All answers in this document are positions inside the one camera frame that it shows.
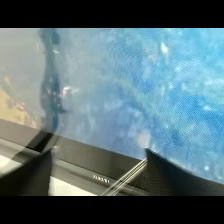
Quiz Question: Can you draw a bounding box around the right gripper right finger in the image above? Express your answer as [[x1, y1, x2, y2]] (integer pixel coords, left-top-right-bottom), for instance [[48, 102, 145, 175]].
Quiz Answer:
[[144, 148, 224, 197]]

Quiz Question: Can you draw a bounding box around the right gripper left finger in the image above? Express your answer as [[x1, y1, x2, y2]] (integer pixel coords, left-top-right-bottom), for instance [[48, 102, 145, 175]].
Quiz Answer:
[[0, 148, 54, 197]]

